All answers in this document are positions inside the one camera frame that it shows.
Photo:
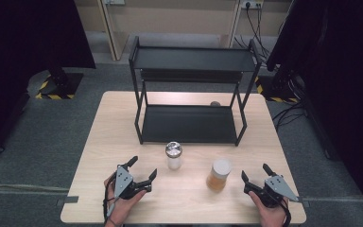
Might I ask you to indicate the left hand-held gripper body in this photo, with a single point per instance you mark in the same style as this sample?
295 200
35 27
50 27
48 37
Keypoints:
122 183

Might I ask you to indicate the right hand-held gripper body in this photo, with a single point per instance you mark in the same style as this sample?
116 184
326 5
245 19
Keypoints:
279 187

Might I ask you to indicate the white-lidded jar amber contents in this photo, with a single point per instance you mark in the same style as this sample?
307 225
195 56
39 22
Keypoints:
219 176

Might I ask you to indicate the silver-lidded glass jar white powder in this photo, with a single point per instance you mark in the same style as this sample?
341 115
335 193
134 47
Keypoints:
174 156

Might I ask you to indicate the black metal two-tier rack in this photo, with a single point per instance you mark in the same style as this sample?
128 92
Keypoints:
189 124

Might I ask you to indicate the person's left hand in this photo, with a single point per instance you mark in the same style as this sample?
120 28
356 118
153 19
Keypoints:
121 209

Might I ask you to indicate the person's right hand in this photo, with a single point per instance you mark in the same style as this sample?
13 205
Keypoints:
272 216

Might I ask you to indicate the grey floor tape piece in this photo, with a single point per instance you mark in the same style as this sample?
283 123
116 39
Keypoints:
305 202
67 200

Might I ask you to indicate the black stand base striped tape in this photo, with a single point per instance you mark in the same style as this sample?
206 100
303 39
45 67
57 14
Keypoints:
61 85
275 90

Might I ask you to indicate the small round grey knob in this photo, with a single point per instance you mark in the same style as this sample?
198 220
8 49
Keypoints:
215 103

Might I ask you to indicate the black curtain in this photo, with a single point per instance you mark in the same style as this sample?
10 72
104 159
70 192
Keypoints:
343 78
19 47

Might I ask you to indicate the white wall socket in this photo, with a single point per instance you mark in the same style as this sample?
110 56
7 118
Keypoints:
252 3

